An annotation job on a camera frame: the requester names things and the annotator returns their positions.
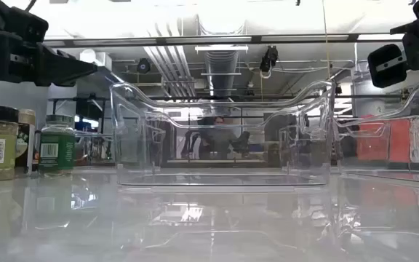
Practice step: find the tan lid spice jar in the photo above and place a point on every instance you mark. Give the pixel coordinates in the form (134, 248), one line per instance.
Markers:
(25, 118)

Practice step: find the red painted wall panel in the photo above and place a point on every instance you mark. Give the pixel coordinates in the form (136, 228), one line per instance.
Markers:
(398, 142)

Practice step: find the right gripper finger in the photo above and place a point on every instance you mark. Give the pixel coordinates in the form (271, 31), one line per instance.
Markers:
(391, 78)

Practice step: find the black ceiling spotlight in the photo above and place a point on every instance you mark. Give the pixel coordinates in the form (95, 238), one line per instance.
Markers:
(143, 66)

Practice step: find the oregano jar green lid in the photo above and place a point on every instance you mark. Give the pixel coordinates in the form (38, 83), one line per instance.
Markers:
(56, 153)

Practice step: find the white ceiling box unit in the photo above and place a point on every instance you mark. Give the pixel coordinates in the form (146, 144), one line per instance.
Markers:
(100, 60)

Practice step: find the clear plastic bin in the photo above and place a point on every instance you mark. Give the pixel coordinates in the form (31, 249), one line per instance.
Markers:
(395, 175)
(86, 135)
(224, 180)

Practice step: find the person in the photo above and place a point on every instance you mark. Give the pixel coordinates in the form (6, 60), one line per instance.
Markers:
(218, 140)

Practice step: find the black hanging ceiling device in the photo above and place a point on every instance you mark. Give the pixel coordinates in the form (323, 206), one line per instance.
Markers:
(269, 58)

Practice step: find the overhead frame crossbar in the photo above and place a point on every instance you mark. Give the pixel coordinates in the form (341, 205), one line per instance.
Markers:
(161, 40)

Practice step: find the black background robot arm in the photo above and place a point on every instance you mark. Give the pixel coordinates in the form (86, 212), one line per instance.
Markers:
(242, 142)
(189, 143)

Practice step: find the white ceiling light fixture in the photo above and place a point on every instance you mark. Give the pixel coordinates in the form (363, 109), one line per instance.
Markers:
(220, 48)

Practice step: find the silver ribbed ceiling duct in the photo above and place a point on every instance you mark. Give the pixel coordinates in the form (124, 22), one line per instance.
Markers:
(221, 72)

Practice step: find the background work table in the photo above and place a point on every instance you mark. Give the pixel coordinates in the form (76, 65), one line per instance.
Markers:
(253, 161)

